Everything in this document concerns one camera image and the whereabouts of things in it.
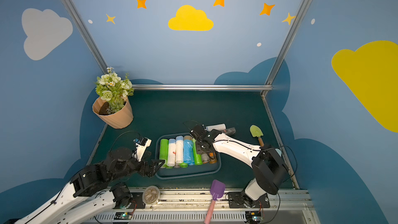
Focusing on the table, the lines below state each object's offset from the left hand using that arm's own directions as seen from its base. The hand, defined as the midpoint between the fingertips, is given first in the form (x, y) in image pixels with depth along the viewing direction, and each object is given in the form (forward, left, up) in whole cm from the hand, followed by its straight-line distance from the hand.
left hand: (160, 158), depth 68 cm
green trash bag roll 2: (+5, -17, -14) cm, 23 cm away
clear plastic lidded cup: (-12, +5, -15) cm, 20 cm away
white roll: (+28, -28, -17) cm, 43 cm away
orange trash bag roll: (+6, -25, -19) cm, 32 cm away
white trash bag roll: (+6, -2, -14) cm, 15 cm away
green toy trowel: (+27, -54, -21) cm, 64 cm away
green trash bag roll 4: (+2, -1, -19) cm, 19 cm away
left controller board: (-20, +18, -21) cm, 34 cm away
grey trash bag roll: (+5, -21, -13) cm, 25 cm away
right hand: (+13, -20, -14) cm, 27 cm away
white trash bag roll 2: (+10, -6, -13) cm, 17 cm away
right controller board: (-19, -43, -21) cm, 52 cm away
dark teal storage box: (+1, -13, -22) cm, 25 cm away
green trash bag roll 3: (+3, -9, -17) cm, 19 cm away
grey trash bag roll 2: (+2, -5, -17) cm, 18 cm away
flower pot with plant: (+30, +33, -2) cm, 45 cm away
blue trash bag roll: (+10, -11, -13) cm, 20 cm away
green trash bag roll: (+9, +2, -14) cm, 17 cm away
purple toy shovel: (-9, -27, -18) cm, 33 cm away
